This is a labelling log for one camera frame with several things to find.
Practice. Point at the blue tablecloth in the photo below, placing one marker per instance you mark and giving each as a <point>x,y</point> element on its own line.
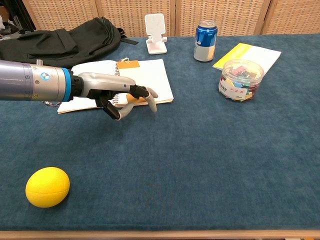
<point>175,150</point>

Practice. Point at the clear jar of coloured clips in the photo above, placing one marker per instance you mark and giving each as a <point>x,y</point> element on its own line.
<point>240,82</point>

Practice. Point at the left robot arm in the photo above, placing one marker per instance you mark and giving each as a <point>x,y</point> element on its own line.
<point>25,80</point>

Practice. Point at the yellow and white book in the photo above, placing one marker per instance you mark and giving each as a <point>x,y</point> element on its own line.
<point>260,53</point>

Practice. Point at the yellow foam ball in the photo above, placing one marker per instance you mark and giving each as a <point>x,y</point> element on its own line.
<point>47,187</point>

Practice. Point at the white spiral notebook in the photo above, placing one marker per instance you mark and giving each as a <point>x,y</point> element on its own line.
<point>152,75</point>

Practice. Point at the yellow brown paper card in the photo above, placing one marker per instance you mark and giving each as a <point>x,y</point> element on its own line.
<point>128,64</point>

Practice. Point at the black backpack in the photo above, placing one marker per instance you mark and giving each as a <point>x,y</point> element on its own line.
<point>55,45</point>

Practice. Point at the wicker folding screen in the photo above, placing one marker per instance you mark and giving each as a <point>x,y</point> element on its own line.
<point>225,17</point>

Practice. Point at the white phone stand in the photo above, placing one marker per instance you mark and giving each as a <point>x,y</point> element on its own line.
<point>155,27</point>

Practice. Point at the blue and white soda can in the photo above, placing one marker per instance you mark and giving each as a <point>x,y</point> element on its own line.
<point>205,40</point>

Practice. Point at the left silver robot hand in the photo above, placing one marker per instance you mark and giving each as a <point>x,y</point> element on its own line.
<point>105,83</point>

